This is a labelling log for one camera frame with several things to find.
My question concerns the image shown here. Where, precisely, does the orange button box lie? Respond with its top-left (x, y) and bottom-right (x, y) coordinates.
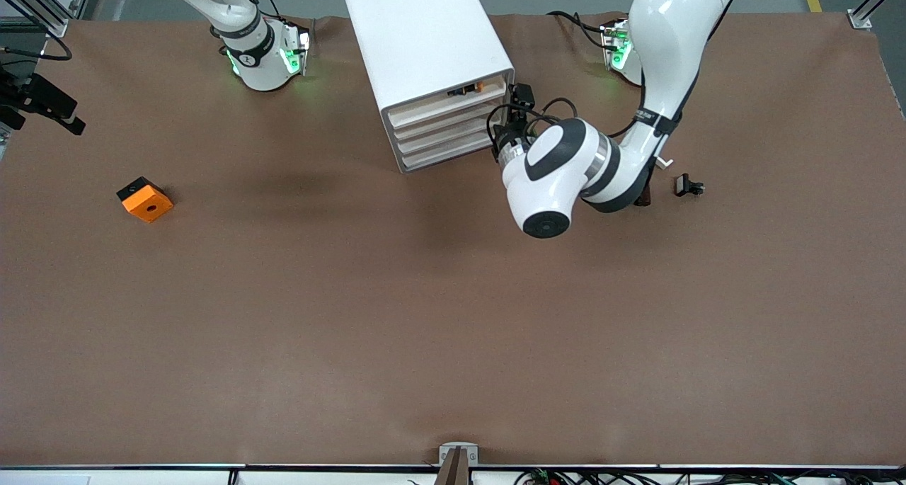
top-left (116, 176), bottom-right (174, 224)

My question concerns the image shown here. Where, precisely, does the brown table cover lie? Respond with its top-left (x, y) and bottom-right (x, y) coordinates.
top-left (0, 12), bottom-right (906, 468)

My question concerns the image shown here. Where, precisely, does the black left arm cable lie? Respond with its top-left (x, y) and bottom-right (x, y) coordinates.
top-left (487, 97), bottom-right (578, 142)

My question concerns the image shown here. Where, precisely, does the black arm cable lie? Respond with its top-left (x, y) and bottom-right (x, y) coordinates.
top-left (487, 97), bottom-right (578, 142)
top-left (0, 35), bottom-right (72, 63)

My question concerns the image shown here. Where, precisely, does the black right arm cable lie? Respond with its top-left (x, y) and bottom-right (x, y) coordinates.
top-left (0, 35), bottom-right (72, 63)

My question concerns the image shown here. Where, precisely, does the aluminium frame profile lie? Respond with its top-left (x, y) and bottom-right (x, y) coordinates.
top-left (0, 0), bottom-right (96, 38)
top-left (848, 0), bottom-right (906, 30)

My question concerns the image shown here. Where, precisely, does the black base cable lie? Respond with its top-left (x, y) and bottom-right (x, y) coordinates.
top-left (549, 9), bottom-right (611, 50)

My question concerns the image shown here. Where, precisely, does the grey metal bracket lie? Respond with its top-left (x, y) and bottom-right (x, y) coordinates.
top-left (439, 443), bottom-right (479, 466)

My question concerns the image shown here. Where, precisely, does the cable bundle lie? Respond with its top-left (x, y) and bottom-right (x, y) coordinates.
top-left (515, 468), bottom-right (882, 485)

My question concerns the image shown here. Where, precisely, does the white table edge rail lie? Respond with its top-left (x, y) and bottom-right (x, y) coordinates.
top-left (0, 464), bottom-right (906, 485)

